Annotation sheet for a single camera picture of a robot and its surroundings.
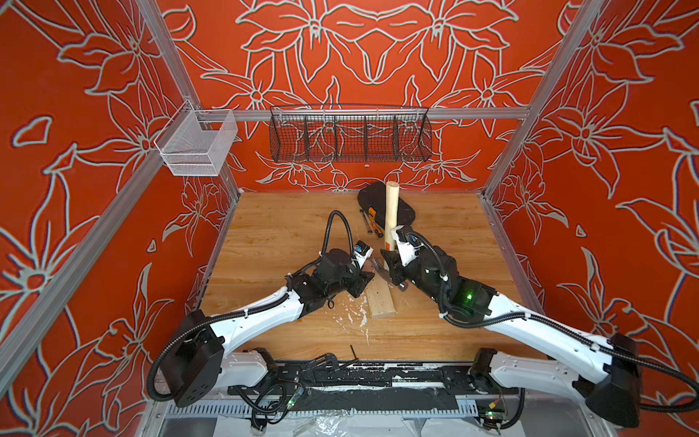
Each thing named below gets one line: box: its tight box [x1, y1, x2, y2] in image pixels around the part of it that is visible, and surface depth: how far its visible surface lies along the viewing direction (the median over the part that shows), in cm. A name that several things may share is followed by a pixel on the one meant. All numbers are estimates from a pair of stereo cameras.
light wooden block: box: [362, 257, 398, 319], surface depth 85 cm
